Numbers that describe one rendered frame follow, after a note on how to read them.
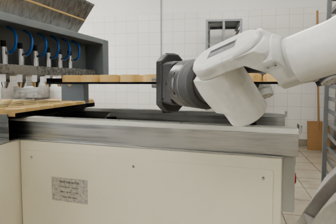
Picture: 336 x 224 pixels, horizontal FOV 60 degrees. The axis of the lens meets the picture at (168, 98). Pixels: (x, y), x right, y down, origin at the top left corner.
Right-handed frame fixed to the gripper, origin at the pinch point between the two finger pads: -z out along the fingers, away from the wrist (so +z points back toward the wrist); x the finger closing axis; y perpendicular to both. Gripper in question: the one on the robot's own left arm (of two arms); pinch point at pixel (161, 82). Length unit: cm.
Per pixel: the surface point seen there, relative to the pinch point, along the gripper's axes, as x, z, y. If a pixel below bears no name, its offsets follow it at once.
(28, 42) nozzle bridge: 13, -48, 24
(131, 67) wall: 24, -411, -150
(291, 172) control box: -20.3, 14.0, -26.1
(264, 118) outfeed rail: -11.2, -7.6, -40.0
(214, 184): -23.1, 5.7, -10.7
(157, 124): -10.1, -4.7, -1.5
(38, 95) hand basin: -25, -483, -10
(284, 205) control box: -28.0, 13.0, -25.2
